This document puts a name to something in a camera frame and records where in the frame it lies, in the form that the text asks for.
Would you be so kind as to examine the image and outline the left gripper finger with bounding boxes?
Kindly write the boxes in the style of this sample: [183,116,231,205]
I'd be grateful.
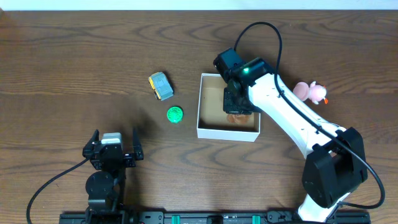
[82,129,100,157]
[132,128,144,161]

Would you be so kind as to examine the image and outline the brown plush bear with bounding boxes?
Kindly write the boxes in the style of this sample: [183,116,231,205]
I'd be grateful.
[226,114,251,125]

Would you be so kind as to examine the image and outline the pink white duck toy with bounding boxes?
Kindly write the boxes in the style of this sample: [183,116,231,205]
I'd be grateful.
[293,81,328,105]

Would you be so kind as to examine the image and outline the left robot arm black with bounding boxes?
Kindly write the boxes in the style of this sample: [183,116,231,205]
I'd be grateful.
[82,129,144,213]

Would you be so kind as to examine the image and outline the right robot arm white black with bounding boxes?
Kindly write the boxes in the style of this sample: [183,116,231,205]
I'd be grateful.
[213,49,368,222]

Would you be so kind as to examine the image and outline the white cardboard box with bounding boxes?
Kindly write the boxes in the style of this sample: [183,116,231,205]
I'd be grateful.
[197,73,261,142]

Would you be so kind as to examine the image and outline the green round toy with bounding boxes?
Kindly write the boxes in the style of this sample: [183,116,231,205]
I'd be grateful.
[167,106,183,123]

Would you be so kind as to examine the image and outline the grey yellow toy car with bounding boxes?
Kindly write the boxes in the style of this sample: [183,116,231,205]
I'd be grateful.
[148,72,174,101]

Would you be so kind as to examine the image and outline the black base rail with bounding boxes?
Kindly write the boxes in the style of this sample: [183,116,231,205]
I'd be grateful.
[58,210,371,224]

